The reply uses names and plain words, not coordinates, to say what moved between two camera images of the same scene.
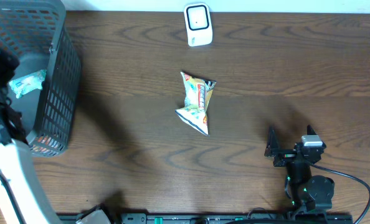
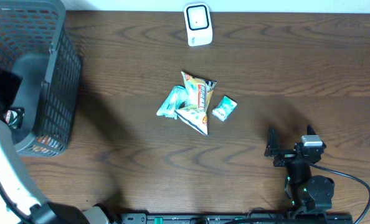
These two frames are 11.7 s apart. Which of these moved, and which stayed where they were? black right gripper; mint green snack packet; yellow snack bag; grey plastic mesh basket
Moved: mint green snack packet
Stayed: black right gripper; grey plastic mesh basket; yellow snack bag
